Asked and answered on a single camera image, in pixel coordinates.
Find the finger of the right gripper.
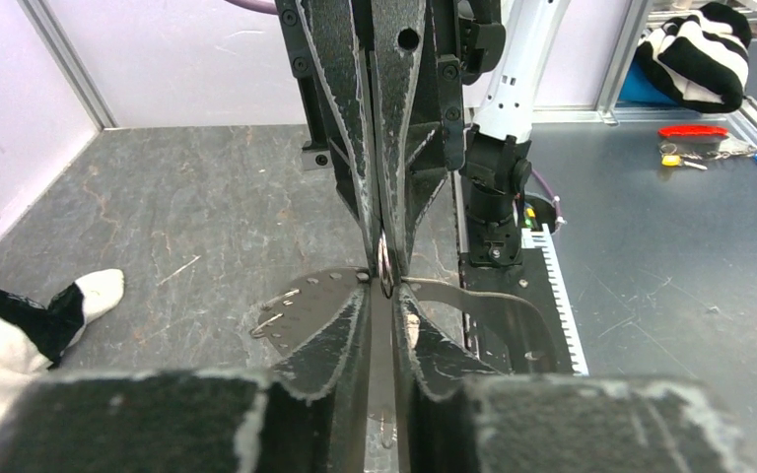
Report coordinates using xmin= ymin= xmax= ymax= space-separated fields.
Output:
xmin=370 ymin=1 xmax=447 ymax=275
xmin=298 ymin=1 xmax=380 ymax=268

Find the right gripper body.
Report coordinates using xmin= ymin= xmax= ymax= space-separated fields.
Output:
xmin=273 ymin=0 xmax=507 ymax=172

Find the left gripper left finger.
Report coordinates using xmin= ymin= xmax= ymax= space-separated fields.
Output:
xmin=0 ymin=284 xmax=371 ymax=472

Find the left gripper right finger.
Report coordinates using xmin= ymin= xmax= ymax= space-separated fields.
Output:
xmin=392 ymin=284 xmax=754 ymax=472

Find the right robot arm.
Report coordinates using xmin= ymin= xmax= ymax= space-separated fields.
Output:
xmin=275 ymin=1 xmax=568 ymax=276

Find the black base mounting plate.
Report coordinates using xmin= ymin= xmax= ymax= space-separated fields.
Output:
xmin=459 ymin=248 xmax=577 ymax=374

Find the black white striped cloth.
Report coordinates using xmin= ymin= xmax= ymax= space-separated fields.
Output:
xmin=633 ymin=2 xmax=752 ymax=114

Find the black and white checkered pillow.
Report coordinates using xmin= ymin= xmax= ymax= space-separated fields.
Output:
xmin=0 ymin=268 xmax=125 ymax=423

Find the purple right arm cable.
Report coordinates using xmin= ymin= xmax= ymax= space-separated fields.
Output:
xmin=221 ymin=0 xmax=568 ymax=230

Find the white slotted cable duct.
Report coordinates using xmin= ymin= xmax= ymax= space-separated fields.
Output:
xmin=519 ymin=227 xmax=589 ymax=376

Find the red handled tool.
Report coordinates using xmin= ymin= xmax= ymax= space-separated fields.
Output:
xmin=657 ymin=124 xmax=729 ymax=140

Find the aluminium frame rail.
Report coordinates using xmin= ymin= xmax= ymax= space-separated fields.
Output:
xmin=532 ymin=1 xmax=757 ymax=140

